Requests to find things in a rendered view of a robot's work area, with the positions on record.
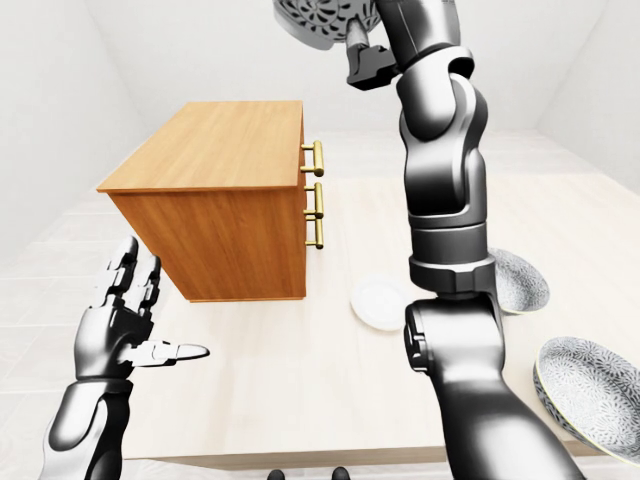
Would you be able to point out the wooden cabinet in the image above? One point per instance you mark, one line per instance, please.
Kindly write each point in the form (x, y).
(215, 200)

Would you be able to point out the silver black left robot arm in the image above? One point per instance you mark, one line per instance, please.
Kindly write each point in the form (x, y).
(80, 430)

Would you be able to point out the black white patterned bowl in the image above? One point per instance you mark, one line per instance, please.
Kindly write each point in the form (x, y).
(590, 395)
(320, 20)
(520, 285)

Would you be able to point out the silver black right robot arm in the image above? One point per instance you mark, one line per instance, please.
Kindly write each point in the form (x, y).
(450, 200)

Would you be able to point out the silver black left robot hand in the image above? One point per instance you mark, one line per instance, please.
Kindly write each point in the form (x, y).
(107, 330)

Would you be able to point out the white plate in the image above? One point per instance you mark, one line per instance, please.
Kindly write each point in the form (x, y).
(377, 302)

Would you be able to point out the small dark rounded shape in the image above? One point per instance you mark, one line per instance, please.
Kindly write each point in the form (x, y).
(276, 474)
(340, 473)

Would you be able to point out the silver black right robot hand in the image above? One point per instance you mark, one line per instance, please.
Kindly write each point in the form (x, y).
(415, 25)

